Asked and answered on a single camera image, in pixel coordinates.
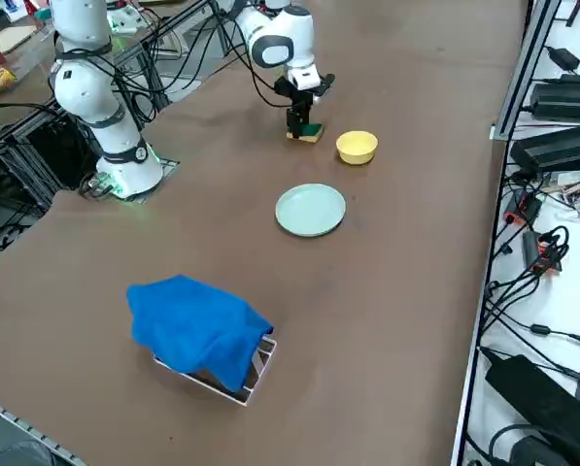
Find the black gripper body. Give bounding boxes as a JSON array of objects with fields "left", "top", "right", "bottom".
[{"left": 273, "top": 72, "right": 337, "bottom": 111}]

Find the green and yellow sponge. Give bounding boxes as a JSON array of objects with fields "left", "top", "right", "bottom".
[{"left": 285, "top": 123, "right": 325, "bottom": 146}]

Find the small yellow dish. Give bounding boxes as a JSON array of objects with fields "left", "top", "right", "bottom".
[{"left": 335, "top": 130, "right": 379, "bottom": 166}]

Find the pale green plate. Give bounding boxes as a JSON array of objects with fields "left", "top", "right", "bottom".
[{"left": 275, "top": 183, "right": 348, "bottom": 239}]

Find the blue cloth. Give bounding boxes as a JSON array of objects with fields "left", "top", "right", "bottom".
[{"left": 126, "top": 275, "right": 275, "bottom": 392}]

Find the orange and black device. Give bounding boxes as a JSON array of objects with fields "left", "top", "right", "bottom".
[
  {"left": 504, "top": 191, "right": 544, "bottom": 227},
  {"left": 521, "top": 230, "right": 563, "bottom": 277}
]

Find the black power brick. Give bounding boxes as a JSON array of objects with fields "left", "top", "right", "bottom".
[
  {"left": 510, "top": 123, "right": 580, "bottom": 174},
  {"left": 529, "top": 82, "right": 580, "bottom": 122}
]

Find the small black adapter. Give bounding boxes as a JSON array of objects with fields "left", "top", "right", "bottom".
[{"left": 546, "top": 47, "right": 580, "bottom": 72}]

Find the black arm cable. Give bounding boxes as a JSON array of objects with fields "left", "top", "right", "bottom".
[{"left": 211, "top": 0, "right": 295, "bottom": 108}]

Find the grey metal mount plate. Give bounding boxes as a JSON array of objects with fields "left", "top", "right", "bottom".
[{"left": 78, "top": 157, "right": 180, "bottom": 203}]

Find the aluminium profile post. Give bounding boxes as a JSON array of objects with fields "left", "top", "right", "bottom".
[{"left": 492, "top": 0, "right": 563, "bottom": 142}]

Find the white metal wire rack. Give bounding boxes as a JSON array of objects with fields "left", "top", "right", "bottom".
[{"left": 152, "top": 334, "right": 279, "bottom": 407}]

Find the grey aluminium rail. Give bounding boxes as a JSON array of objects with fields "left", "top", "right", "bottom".
[{"left": 0, "top": 392, "right": 86, "bottom": 466}]

